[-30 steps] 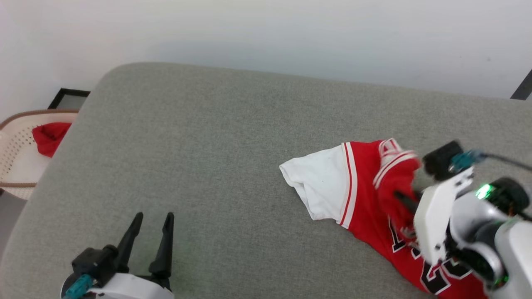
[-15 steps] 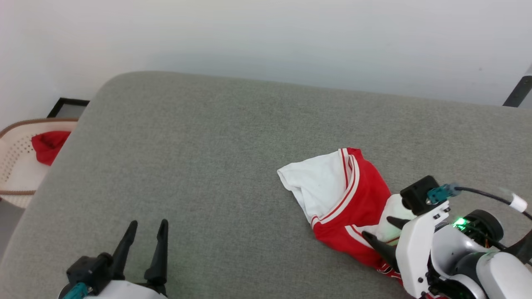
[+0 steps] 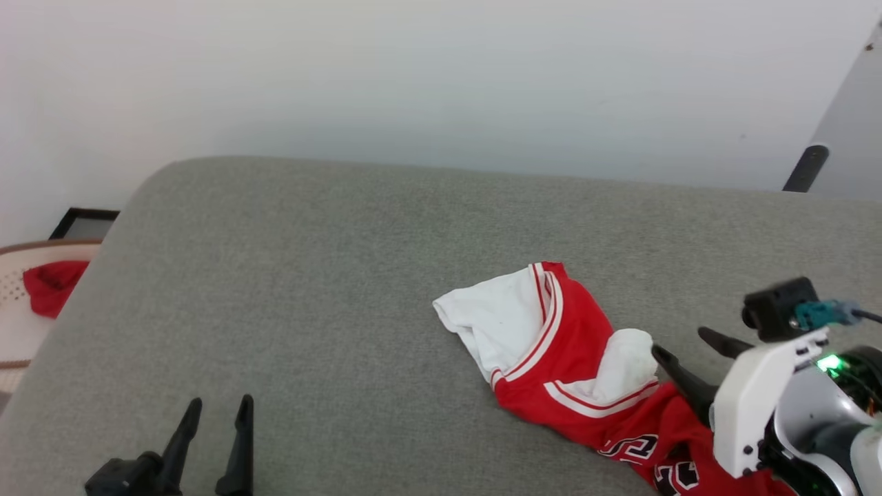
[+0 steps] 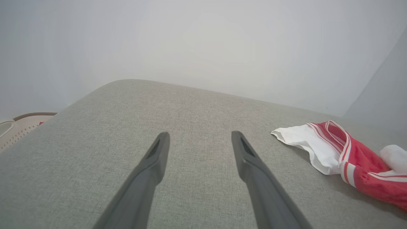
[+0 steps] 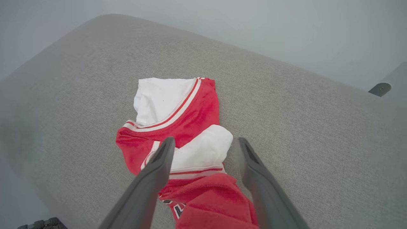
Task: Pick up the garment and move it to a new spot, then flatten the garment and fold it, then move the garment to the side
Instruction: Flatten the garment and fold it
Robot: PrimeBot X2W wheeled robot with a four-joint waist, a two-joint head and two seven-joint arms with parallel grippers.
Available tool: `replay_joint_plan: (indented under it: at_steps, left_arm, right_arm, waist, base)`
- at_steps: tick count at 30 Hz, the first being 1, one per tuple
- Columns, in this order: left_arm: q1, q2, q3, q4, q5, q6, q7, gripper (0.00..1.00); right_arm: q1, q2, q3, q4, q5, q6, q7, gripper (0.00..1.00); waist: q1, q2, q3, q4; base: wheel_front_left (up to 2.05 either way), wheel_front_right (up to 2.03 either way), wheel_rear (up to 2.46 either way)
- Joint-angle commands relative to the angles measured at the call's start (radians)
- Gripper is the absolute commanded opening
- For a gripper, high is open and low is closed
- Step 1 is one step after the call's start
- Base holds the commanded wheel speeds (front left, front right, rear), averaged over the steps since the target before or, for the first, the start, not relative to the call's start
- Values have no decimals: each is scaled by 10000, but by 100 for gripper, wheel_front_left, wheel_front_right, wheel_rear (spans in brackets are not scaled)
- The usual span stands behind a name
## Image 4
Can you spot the grey fabric sofa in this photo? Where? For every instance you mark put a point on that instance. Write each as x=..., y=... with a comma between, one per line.
x=197, y=111

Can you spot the beige laundry basket brown rim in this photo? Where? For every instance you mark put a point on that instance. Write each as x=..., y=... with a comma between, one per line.
x=22, y=127

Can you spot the red and white basketball jersey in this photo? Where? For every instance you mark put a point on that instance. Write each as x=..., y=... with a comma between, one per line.
x=365, y=159

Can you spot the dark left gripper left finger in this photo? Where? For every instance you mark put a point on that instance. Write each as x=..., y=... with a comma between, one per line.
x=140, y=190

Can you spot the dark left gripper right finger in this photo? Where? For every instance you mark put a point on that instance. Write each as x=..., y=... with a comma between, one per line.
x=267, y=197

